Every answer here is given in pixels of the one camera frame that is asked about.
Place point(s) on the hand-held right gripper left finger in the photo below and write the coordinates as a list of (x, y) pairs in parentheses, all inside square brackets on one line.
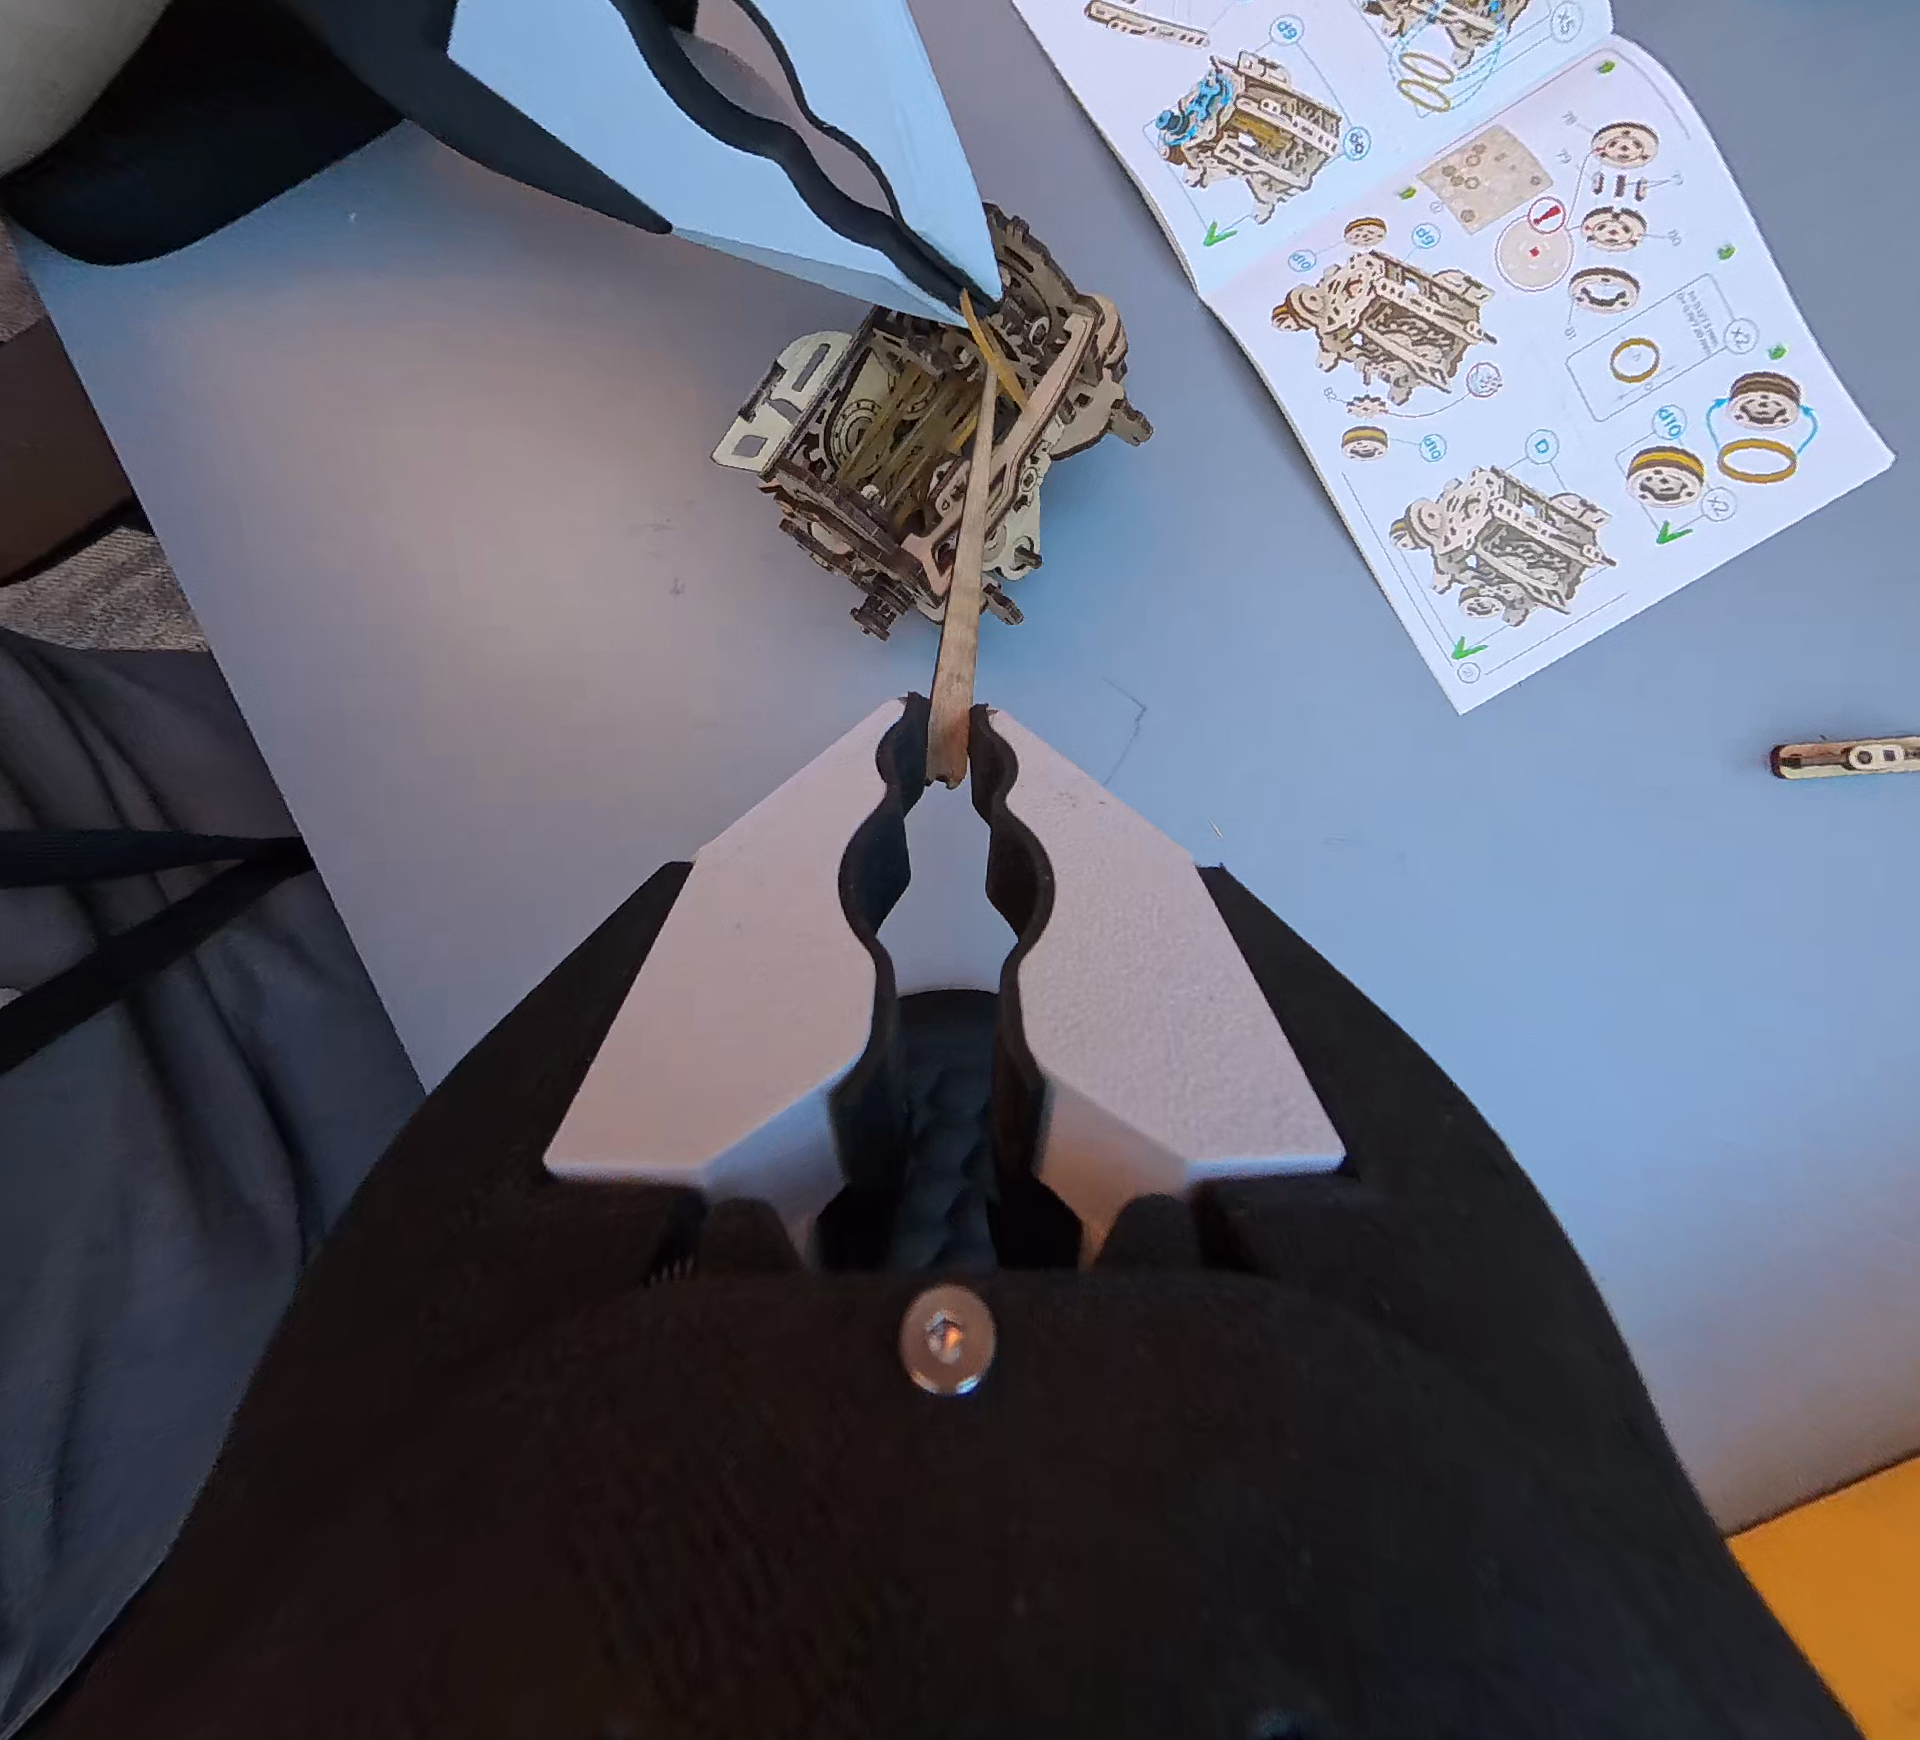
[(736, 1021)]

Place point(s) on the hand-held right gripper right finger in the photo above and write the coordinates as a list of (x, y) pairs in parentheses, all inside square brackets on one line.
[(1155, 1021)]

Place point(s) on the wooden mechanical model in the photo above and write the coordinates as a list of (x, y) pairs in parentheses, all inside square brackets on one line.
[(840, 465)]

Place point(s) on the thin wooden stick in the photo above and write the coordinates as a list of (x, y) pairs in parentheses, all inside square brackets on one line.
[(960, 630)]

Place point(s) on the small flat wooden part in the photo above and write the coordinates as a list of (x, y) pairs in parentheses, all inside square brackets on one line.
[(1844, 759)]

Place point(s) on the illustrated instruction booklet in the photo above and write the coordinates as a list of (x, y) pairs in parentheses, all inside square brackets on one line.
[(1500, 271)]

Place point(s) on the yellow box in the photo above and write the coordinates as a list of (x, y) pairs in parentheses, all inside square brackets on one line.
[(1844, 1620)]

